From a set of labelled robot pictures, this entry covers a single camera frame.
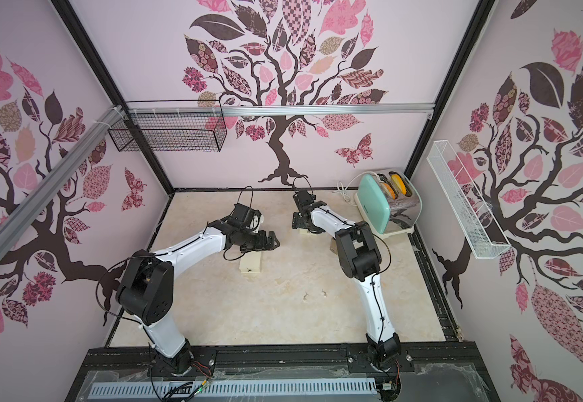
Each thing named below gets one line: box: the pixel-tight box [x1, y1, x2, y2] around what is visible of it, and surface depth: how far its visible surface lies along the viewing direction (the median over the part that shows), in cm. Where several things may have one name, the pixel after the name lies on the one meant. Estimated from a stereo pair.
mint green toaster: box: [355, 169, 423, 238], surface depth 97 cm
